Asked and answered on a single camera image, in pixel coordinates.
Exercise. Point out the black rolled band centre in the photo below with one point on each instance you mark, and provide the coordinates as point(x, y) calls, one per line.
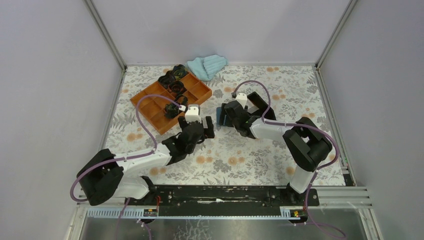
point(176, 88)

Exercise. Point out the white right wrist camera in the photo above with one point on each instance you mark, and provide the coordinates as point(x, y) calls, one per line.
point(242, 99)

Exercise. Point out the black tangled band pile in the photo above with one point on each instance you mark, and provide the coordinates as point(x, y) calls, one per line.
point(171, 110)

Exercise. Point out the orange compartment tray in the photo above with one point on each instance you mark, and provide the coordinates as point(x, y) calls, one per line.
point(151, 101)

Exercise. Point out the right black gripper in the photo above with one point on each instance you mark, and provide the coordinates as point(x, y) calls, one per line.
point(221, 120)

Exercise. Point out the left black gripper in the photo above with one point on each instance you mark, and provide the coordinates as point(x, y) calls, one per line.
point(207, 133)

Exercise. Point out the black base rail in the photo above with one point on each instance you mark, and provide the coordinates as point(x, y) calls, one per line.
point(225, 201)

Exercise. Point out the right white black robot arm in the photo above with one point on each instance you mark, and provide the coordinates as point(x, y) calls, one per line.
point(307, 144)

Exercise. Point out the black rolled band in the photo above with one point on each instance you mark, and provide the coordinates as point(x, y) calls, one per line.
point(179, 71)
point(176, 88)
point(167, 79)

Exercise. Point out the black rolled band top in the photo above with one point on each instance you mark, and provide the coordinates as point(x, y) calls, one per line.
point(179, 71)

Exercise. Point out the light blue folded cloth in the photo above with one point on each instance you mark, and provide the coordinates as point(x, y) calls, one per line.
point(205, 68)

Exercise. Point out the blue leather card holder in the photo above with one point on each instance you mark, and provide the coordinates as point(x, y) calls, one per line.
point(222, 118)

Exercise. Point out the black rolled band left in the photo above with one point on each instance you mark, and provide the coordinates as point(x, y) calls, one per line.
point(167, 79)

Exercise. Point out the black card box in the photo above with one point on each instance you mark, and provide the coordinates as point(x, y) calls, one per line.
point(257, 106)

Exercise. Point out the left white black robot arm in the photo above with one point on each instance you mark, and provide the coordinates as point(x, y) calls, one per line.
point(109, 175)

